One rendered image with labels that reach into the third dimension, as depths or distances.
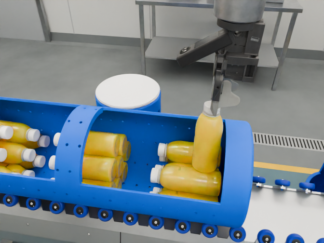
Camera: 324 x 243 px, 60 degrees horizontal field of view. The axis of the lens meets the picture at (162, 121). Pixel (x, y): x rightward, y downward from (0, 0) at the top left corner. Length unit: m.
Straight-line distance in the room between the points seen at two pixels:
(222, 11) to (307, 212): 0.69
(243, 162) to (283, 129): 2.21
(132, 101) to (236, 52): 0.64
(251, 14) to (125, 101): 0.73
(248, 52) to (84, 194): 0.51
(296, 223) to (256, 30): 0.61
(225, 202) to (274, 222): 0.29
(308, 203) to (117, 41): 3.66
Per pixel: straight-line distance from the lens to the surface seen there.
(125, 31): 4.21
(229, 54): 0.58
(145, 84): 1.26
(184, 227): 0.83
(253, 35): 0.57
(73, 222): 0.93
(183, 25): 4.01
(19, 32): 4.93
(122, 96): 1.18
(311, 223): 0.98
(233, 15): 0.53
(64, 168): 0.73
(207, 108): 0.65
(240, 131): 0.71
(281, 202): 1.00
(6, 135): 0.93
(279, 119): 2.98
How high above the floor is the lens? 1.67
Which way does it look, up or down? 38 degrees down
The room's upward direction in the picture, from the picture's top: straight up
